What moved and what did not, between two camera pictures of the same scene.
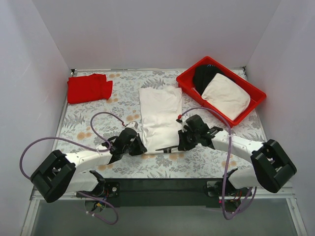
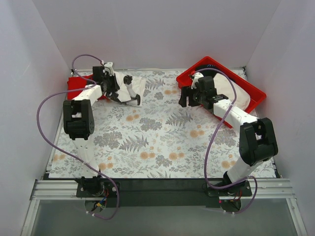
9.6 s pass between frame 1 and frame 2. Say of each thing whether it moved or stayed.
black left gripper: moved
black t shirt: stayed
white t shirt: moved
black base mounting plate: stayed
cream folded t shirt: stayed
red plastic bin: stayed
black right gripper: moved
